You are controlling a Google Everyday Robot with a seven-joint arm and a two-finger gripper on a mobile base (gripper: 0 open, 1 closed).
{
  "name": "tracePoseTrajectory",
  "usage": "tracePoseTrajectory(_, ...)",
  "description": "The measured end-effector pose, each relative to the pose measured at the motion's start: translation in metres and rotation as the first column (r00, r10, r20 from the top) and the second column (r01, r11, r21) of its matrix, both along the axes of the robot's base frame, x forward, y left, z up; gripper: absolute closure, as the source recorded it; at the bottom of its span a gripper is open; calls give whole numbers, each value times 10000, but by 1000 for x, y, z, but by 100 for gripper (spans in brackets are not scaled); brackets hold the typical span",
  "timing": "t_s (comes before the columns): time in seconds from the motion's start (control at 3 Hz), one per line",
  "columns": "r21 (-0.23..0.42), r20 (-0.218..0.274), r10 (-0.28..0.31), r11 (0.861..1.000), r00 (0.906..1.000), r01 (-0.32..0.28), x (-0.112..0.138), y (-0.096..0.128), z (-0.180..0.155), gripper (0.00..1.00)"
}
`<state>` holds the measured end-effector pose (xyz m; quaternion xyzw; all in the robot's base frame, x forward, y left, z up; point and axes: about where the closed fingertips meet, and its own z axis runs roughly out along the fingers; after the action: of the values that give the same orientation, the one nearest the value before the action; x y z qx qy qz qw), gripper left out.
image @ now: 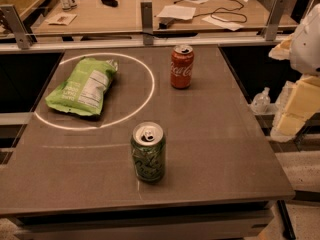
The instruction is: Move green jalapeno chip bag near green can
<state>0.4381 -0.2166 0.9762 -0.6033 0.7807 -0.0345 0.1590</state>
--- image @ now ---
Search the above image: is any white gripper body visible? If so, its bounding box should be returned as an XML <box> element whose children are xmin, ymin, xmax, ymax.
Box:
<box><xmin>289</xmin><ymin>4</ymin><xmax>320</xmax><ymax>76</ymax></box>

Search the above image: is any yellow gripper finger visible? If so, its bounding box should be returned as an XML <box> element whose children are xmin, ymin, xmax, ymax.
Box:
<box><xmin>268</xmin><ymin>34</ymin><xmax>293</xmax><ymax>60</ymax></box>
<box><xmin>275</xmin><ymin>75</ymin><xmax>320</xmax><ymax>136</ymax></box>

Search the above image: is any green jalapeno chip bag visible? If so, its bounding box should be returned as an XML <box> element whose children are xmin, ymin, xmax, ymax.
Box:
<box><xmin>45</xmin><ymin>57</ymin><xmax>118</xmax><ymax>117</ymax></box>

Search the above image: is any red Coca-Cola can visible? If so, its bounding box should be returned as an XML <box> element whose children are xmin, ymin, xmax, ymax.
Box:
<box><xmin>170</xmin><ymin>45</ymin><xmax>194</xmax><ymax>89</ymax></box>

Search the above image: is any green soda can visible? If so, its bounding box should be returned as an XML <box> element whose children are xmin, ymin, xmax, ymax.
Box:
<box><xmin>131</xmin><ymin>122</ymin><xmax>166</xmax><ymax>183</ymax></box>

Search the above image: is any clear sanitizer bottle right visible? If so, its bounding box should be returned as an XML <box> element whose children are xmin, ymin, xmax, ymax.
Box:
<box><xmin>275</xmin><ymin>81</ymin><xmax>294</xmax><ymax>109</ymax></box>

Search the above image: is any clear sanitizer bottle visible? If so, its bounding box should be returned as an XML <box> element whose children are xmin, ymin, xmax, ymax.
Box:
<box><xmin>250</xmin><ymin>87</ymin><xmax>270</xmax><ymax>114</ymax></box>
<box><xmin>275</xmin><ymin>81</ymin><xmax>294</xmax><ymax>109</ymax></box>

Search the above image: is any clear sanitizer bottle left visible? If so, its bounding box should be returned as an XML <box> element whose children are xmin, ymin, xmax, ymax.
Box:
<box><xmin>250</xmin><ymin>87</ymin><xmax>270</xmax><ymax>114</ymax></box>

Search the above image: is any white paper sheet right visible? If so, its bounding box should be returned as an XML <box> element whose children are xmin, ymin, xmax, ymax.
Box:
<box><xmin>203</xmin><ymin>16</ymin><xmax>242</xmax><ymax>31</ymax></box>

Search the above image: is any white paper sheet centre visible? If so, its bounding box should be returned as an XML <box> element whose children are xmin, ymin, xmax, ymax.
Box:
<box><xmin>157</xmin><ymin>5</ymin><xmax>196</xmax><ymax>20</ymax></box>

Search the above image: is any black object on desk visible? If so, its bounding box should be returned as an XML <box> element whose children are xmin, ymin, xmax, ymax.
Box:
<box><xmin>101</xmin><ymin>0</ymin><xmax>118</xmax><ymax>7</ymax></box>

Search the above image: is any brown paper packet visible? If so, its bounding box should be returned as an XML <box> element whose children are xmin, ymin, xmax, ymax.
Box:
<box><xmin>46</xmin><ymin>12</ymin><xmax>77</xmax><ymax>26</ymax></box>

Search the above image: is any right metal bracket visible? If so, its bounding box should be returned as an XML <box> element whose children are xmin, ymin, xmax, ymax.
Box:
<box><xmin>262</xmin><ymin>0</ymin><xmax>288</xmax><ymax>41</ymax></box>

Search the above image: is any metal bracket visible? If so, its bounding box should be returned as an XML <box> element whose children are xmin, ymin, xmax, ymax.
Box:
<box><xmin>262</xmin><ymin>0</ymin><xmax>288</xmax><ymax>41</ymax></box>
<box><xmin>140</xmin><ymin>1</ymin><xmax>153</xmax><ymax>45</ymax></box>
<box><xmin>0</xmin><ymin>4</ymin><xmax>33</xmax><ymax>50</ymax></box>

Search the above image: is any black cable on desk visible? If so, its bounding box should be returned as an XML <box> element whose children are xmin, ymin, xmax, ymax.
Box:
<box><xmin>173</xmin><ymin>0</ymin><xmax>248</xmax><ymax>24</ymax></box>

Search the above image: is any centre metal bracket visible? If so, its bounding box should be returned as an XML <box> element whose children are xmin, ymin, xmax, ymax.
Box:
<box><xmin>140</xmin><ymin>1</ymin><xmax>153</xmax><ymax>45</ymax></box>

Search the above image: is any left metal bracket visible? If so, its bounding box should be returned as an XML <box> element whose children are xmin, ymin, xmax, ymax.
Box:
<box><xmin>0</xmin><ymin>4</ymin><xmax>33</xmax><ymax>50</ymax></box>

